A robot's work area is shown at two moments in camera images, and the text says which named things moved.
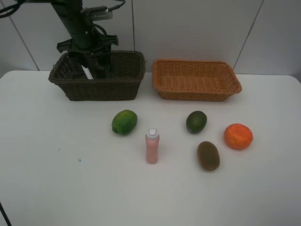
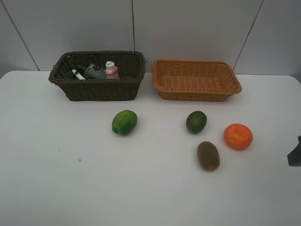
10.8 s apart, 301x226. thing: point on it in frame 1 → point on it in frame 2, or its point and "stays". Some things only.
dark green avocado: [196, 122] stays
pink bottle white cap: [152, 144] → [111, 70]
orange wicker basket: [193, 80] stays
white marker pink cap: [87, 73] → [78, 75]
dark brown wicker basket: [119, 74] stays
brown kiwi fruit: [209, 156] stays
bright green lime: [124, 122] stays
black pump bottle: [104, 68] → [93, 70]
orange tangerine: [238, 136] stays
